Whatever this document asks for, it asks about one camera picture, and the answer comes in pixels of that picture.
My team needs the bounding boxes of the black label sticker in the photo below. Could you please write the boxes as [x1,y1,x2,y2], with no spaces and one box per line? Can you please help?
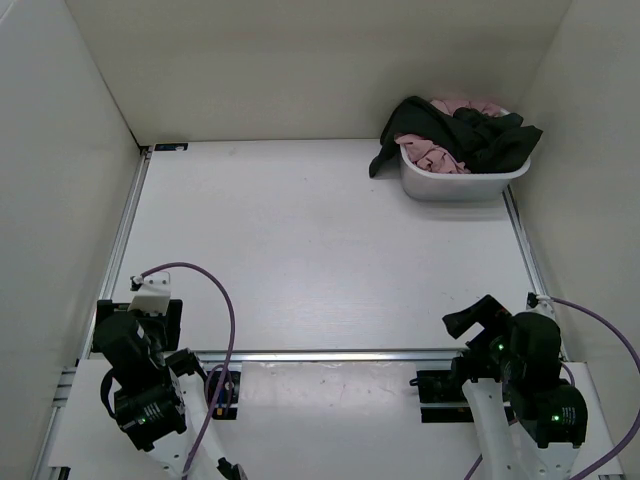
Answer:
[153,143,189,152]

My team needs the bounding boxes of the front aluminium rail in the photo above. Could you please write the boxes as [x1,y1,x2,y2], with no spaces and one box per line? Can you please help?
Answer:
[192,349,469,365]

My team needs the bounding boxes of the black denim trousers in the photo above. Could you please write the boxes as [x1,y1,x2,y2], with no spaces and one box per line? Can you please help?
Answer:
[369,96,543,177]

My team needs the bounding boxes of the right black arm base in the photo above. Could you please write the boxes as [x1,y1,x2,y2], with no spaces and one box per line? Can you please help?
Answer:
[409,370,473,424]

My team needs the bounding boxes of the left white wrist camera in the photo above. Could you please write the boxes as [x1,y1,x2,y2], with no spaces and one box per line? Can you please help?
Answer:
[128,271,171,317]

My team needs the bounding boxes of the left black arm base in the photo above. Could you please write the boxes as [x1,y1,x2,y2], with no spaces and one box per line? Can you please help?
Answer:
[204,364,241,421]

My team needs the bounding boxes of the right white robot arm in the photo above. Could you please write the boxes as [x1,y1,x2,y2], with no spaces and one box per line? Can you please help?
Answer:
[443,294,588,479]

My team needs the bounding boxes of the pink garment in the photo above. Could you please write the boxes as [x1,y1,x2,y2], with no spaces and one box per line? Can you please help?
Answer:
[394,99,502,174]

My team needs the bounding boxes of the white plastic laundry tub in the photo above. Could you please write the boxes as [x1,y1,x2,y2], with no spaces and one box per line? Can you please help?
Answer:
[394,144,530,201]

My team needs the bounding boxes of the left aluminium rail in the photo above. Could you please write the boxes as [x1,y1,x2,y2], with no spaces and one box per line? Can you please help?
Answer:
[31,146,153,479]

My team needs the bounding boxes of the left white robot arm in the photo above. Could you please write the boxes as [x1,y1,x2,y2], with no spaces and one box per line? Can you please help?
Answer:
[92,299,246,479]

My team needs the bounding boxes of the white front cover panel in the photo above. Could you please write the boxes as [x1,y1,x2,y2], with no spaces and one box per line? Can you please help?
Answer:
[49,358,625,476]

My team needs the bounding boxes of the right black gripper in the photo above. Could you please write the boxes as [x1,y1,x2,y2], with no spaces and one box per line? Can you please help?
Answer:
[442,293,523,378]

